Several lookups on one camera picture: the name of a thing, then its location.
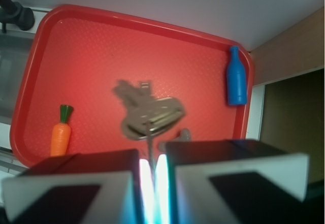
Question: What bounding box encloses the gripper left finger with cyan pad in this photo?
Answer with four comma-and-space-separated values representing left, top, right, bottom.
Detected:
1, 149, 146, 223

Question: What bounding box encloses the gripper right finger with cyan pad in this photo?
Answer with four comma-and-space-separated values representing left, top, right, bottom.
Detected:
165, 140, 309, 223

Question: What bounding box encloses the grey plush bunny keychain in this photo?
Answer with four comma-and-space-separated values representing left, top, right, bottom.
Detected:
158, 129, 192, 152

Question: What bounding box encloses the silver key bunch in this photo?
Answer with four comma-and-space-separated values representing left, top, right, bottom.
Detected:
113, 80, 185, 172

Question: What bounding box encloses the orange toy carrot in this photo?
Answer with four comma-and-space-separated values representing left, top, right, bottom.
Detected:
50, 105, 74, 156

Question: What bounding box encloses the blue toy bottle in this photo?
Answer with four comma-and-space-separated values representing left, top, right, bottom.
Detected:
226, 46, 248, 106

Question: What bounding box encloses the red plastic tray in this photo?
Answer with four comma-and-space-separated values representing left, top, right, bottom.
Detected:
10, 5, 249, 167

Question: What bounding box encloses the steel sink basin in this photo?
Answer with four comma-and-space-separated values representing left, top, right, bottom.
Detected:
1, 31, 35, 124

